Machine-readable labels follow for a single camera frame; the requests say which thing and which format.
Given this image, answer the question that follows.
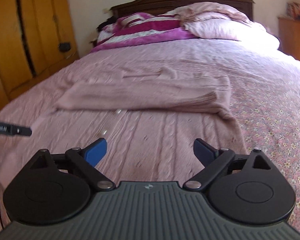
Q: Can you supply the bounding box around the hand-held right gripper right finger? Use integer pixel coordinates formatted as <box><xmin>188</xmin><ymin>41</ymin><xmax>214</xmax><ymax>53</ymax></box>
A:
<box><xmin>183</xmin><ymin>138</ymin><xmax>275</xmax><ymax>191</ymax></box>

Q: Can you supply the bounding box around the pink cable-knit cardigan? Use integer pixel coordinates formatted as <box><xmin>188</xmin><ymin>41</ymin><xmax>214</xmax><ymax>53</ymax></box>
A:
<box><xmin>0</xmin><ymin>76</ymin><xmax>248</xmax><ymax>183</ymax></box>

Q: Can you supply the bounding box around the row of books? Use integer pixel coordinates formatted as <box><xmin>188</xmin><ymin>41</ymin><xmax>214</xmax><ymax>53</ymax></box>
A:
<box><xmin>286</xmin><ymin>2</ymin><xmax>300</xmax><ymax>18</ymax></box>

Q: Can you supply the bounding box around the magenta striped blanket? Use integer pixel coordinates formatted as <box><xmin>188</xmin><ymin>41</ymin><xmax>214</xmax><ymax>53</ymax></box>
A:
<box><xmin>90</xmin><ymin>12</ymin><xmax>198</xmax><ymax>53</ymax></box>

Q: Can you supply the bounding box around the pink textured bedspread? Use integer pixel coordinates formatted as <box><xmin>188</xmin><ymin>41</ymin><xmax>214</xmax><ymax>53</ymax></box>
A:
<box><xmin>0</xmin><ymin>38</ymin><xmax>300</xmax><ymax>180</ymax></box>

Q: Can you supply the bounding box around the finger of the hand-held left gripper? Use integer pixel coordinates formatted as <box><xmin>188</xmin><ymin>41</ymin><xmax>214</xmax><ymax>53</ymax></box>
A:
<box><xmin>8</xmin><ymin>124</ymin><xmax>32</xmax><ymax>138</ymax></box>

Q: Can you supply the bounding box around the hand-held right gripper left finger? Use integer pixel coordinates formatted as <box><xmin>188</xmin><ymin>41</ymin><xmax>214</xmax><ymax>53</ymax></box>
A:
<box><xmin>27</xmin><ymin>137</ymin><xmax>117</xmax><ymax>191</ymax></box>

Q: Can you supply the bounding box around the pink floral bed sheet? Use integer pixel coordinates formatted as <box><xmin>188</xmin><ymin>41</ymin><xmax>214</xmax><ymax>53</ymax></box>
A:
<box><xmin>226</xmin><ymin>76</ymin><xmax>300</xmax><ymax>233</ymax></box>

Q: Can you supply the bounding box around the pink ruffled quilt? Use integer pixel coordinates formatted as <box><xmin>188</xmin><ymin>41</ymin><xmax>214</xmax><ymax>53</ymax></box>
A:
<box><xmin>162</xmin><ymin>2</ymin><xmax>252</xmax><ymax>24</ymax></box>

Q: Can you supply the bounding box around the pink checked pillow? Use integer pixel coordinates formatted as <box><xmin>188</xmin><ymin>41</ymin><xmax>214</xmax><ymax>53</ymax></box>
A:
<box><xmin>182</xmin><ymin>19</ymin><xmax>259</xmax><ymax>42</ymax></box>

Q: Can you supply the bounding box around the wooden side cabinet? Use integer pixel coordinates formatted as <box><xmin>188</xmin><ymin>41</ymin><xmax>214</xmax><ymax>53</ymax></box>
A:
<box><xmin>277</xmin><ymin>16</ymin><xmax>300</xmax><ymax>68</ymax></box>

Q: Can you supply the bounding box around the dark clothes pile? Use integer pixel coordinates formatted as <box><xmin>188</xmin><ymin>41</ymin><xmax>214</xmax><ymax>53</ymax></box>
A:
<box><xmin>91</xmin><ymin>17</ymin><xmax>118</xmax><ymax>47</ymax></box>

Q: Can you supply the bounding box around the wooden wardrobe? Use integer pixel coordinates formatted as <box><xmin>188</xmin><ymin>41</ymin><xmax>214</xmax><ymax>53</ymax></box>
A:
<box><xmin>0</xmin><ymin>0</ymin><xmax>80</xmax><ymax>117</ymax></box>

